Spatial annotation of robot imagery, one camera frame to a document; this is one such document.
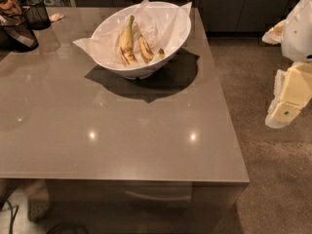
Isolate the black mesh basket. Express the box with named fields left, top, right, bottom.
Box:
left=0, top=15, right=39, bottom=52

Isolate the black mesh pen cup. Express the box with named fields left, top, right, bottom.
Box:
left=20, top=0, right=51, bottom=30

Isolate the small spotted banana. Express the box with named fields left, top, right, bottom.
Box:
left=135, top=23, right=154, bottom=63

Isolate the table drawer handle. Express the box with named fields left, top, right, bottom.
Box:
left=125, top=190, right=192, bottom=202

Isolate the large yellow banana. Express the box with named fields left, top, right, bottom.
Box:
left=119, top=15, right=137, bottom=65

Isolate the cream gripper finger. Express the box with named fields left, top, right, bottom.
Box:
left=265, top=62, right=312, bottom=129
left=262, top=19, right=286, bottom=45

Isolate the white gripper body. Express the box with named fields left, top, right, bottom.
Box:
left=281, top=0, right=312, bottom=62

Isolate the black cable on floor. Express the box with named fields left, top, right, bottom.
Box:
left=2, top=199, right=20, bottom=234

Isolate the white paper liner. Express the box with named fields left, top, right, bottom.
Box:
left=72, top=0, right=193, bottom=70

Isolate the white bowl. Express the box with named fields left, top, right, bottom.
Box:
left=89, top=1, right=192, bottom=81

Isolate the small wrapped packet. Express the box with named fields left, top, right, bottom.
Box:
left=49, top=13, right=63, bottom=22

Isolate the small banana piece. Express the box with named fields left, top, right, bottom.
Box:
left=157, top=49, right=166, bottom=59

